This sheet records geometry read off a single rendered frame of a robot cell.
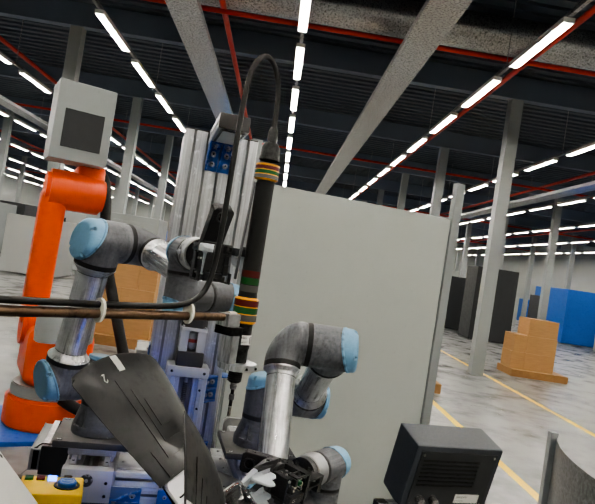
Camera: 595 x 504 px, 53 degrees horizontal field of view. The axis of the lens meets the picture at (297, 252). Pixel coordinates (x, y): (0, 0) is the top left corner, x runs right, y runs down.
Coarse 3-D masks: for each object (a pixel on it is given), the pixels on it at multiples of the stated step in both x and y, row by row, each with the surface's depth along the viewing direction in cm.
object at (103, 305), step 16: (256, 64) 100; (272, 64) 103; (240, 112) 98; (240, 128) 98; (224, 208) 98; (224, 224) 98; (208, 288) 97; (32, 304) 73; (48, 304) 75; (64, 304) 77; (80, 304) 78; (96, 304) 80; (112, 304) 82; (128, 304) 85; (144, 304) 87; (160, 304) 89; (176, 304) 92; (192, 304) 94; (96, 320) 81; (192, 320) 94
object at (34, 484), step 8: (24, 480) 130; (32, 480) 131; (40, 480) 131; (56, 480) 133; (80, 480) 135; (32, 488) 127; (40, 488) 127; (48, 488) 128; (56, 488) 129; (64, 488) 129; (72, 488) 129; (80, 488) 130; (40, 496) 125; (48, 496) 125; (56, 496) 126; (64, 496) 126; (72, 496) 127; (80, 496) 127
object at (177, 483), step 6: (180, 474) 96; (174, 480) 95; (180, 480) 95; (168, 486) 93; (174, 486) 94; (180, 486) 95; (168, 492) 93; (174, 492) 94; (180, 492) 94; (174, 498) 93; (180, 498) 94
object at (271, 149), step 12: (276, 132) 105; (264, 144) 105; (276, 144) 105; (264, 156) 104; (276, 156) 105; (240, 324) 103; (240, 336) 103; (240, 348) 103; (240, 360) 104; (228, 372) 105
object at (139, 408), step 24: (120, 360) 103; (144, 360) 108; (72, 384) 91; (96, 384) 95; (120, 384) 98; (144, 384) 102; (168, 384) 108; (96, 408) 92; (120, 408) 95; (144, 408) 99; (168, 408) 102; (120, 432) 93; (144, 432) 96; (168, 432) 99; (144, 456) 93; (168, 456) 96; (168, 480) 94
